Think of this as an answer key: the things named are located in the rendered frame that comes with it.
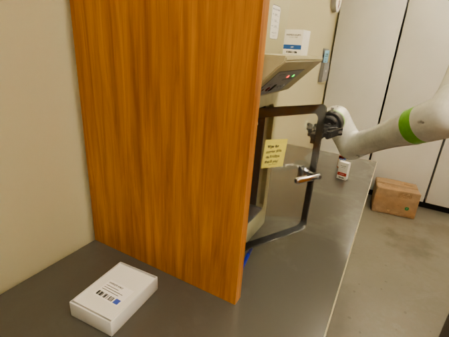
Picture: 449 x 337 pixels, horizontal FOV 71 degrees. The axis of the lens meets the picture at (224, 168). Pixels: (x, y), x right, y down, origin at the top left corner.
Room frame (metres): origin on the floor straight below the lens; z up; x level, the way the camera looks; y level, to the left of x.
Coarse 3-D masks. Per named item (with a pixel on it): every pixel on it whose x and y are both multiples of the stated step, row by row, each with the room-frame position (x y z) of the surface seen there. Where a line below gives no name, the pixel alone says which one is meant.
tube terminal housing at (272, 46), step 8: (272, 0) 0.86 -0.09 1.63; (280, 0) 0.91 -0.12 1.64; (288, 0) 0.96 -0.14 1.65; (288, 8) 0.97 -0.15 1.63; (280, 16) 0.92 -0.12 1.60; (280, 24) 0.93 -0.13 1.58; (280, 32) 0.93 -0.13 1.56; (272, 40) 0.89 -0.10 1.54; (280, 40) 0.94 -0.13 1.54; (272, 48) 0.89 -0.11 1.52; (280, 48) 0.95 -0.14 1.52; (264, 96) 0.87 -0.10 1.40; (272, 96) 0.93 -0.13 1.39; (264, 104) 0.88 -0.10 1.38; (272, 104) 0.95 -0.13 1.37
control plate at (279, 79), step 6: (282, 72) 0.70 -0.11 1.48; (288, 72) 0.75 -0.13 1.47; (294, 72) 0.80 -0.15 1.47; (300, 72) 0.85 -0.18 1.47; (276, 78) 0.72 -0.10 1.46; (282, 78) 0.76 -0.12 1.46; (288, 78) 0.81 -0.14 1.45; (270, 84) 0.73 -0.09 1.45; (282, 84) 0.83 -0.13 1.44; (264, 90) 0.74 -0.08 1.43; (276, 90) 0.85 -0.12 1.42
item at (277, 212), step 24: (264, 120) 0.74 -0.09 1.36; (288, 120) 0.79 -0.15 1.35; (312, 120) 0.84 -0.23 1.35; (264, 144) 0.75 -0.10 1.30; (288, 144) 0.80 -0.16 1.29; (312, 144) 0.85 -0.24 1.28; (264, 168) 0.75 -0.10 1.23; (288, 168) 0.80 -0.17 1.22; (312, 168) 0.86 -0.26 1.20; (264, 192) 0.76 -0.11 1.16; (288, 192) 0.81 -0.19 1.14; (264, 216) 0.77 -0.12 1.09; (288, 216) 0.82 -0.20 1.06; (264, 240) 0.77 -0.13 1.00
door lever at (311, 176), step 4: (304, 168) 0.84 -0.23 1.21; (308, 168) 0.84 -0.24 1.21; (304, 172) 0.84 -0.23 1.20; (308, 172) 0.83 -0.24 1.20; (312, 172) 0.82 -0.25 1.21; (304, 176) 0.78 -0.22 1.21; (308, 176) 0.78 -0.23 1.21; (312, 176) 0.79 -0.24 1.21; (316, 176) 0.80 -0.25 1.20; (320, 176) 0.80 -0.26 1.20; (296, 180) 0.76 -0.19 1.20; (300, 180) 0.76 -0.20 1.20; (304, 180) 0.77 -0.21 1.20; (308, 180) 0.78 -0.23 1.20; (312, 180) 0.79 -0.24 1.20
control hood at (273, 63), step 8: (272, 56) 0.66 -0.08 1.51; (280, 56) 0.65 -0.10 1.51; (288, 56) 0.66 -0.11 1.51; (296, 56) 0.71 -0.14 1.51; (304, 56) 0.77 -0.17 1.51; (312, 56) 0.83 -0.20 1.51; (320, 56) 0.91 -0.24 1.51; (264, 64) 0.66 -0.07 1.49; (272, 64) 0.66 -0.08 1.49; (280, 64) 0.65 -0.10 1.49; (288, 64) 0.68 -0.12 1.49; (296, 64) 0.74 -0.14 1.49; (304, 64) 0.80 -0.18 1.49; (312, 64) 0.87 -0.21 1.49; (264, 72) 0.66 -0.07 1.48; (272, 72) 0.66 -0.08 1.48; (304, 72) 0.90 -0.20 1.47; (264, 80) 0.67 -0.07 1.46; (296, 80) 0.93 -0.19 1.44; (288, 88) 0.96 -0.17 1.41
